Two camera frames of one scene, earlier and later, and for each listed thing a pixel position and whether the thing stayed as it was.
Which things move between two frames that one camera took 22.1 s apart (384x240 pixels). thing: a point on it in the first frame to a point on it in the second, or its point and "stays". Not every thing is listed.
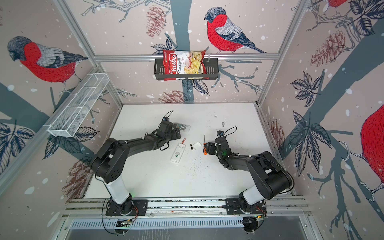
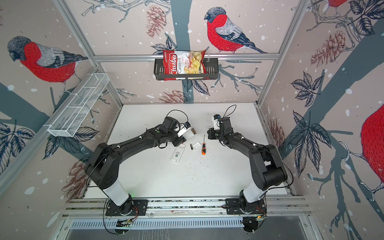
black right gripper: (210, 147) to (210, 132)
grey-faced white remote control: (185, 128) stays
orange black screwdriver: (205, 147) stays
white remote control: (178, 151) stays
